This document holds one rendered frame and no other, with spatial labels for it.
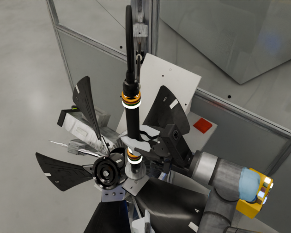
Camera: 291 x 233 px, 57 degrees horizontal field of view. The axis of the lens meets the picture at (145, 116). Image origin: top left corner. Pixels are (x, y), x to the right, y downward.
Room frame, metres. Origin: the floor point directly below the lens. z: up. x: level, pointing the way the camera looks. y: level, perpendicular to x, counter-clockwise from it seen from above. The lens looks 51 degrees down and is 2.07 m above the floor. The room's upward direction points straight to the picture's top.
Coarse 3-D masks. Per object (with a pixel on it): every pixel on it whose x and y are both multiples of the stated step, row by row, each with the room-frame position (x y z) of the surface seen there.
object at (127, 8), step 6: (126, 6) 0.47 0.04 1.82; (126, 12) 0.46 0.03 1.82; (126, 18) 0.45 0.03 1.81; (132, 18) 0.50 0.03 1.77; (126, 24) 0.44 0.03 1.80; (132, 24) 0.51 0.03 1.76; (126, 30) 0.43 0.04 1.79; (132, 30) 0.51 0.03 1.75; (126, 36) 0.43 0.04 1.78; (132, 36) 0.51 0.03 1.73; (126, 42) 0.43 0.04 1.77; (132, 42) 0.51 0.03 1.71; (126, 48) 0.43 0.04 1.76; (132, 48) 0.51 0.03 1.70; (138, 48) 0.94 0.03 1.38; (132, 54) 0.51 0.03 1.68; (138, 54) 0.90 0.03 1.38; (132, 60) 0.51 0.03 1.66; (138, 60) 0.86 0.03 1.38; (132, 66) 0.51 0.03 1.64; (138, 66) 0.83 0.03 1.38; (138, 72) 0.79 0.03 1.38; (138, 78) 0.76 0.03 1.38
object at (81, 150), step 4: (48, 140) 0.70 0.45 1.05; (60, 144) 0.66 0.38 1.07; (64, 144) 0.66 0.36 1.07; (80, 148) 0.62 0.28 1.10; (80, 152) 0.61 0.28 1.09; (84, 152) 0.60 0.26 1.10; (88, 152) 0.60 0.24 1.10; (92, 152) 0.60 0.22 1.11; (96, 156) 0.58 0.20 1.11; (100, 156) 0.58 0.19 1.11
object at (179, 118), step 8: (160, 88) 0.67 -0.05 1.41; (160, 96) 0.64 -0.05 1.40; (168, 96) 0.62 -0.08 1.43; (152, 104) 0.64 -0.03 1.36; (160, 104) 0.61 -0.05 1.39; (168, 104) 0.59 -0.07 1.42; (176, 104) 0.57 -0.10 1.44; (152, 112) 0.61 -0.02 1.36; (160, 112) 0.58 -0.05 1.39; (168, 112) 0.56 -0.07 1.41; (176, 112) 0.54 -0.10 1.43; (184, 112) 0.53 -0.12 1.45; (152, 120) 0.57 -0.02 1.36; (160, 120) 0.55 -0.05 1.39; (168, 120) 0.53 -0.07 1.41; (176, 120) 0.52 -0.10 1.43; (184, 120) 0.50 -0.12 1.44; (184, 128) 0.48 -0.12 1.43; (152, 144) 0.48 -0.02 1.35
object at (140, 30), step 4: (136, 24) 1.09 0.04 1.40; (140, 24) 1.09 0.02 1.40; (144, 24) 1.09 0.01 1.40; (136, 28) 1.06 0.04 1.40; (140, 28) 1.06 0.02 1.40; (144, 28) 1.06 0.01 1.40; (136, 32) 1.03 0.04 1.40; (140, 32) 1.03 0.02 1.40; (144, 32) 1.03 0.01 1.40; (136, 36) 1.00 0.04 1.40; (140, 36) 1.00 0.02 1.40; (144, 36) 1.00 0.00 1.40; (136, 40) 1.00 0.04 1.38; (140, 40) 1.00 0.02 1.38; (144, 40) 1.00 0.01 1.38; (136, 44) 1.00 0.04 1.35; (144, 44) 1.00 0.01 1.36; (136, 48) 1.00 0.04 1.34; (144, 48) 1.00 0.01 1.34
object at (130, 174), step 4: (128, 164) 0.44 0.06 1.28; (144, 164) 0.44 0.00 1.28; (128, 168) 0.43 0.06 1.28; (140, 168) 0.43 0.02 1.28; (144, 168) 0.43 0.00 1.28; (128, 172) 0.41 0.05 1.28; (132, 172) 0.41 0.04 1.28; (140, 172) 0.41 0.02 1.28; (144, 172) 0.41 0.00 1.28; (128, 176) 0.40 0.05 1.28; (132, 176) 0.40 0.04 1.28; (136, 176) 0.40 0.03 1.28; (140, 176) 0.40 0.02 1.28
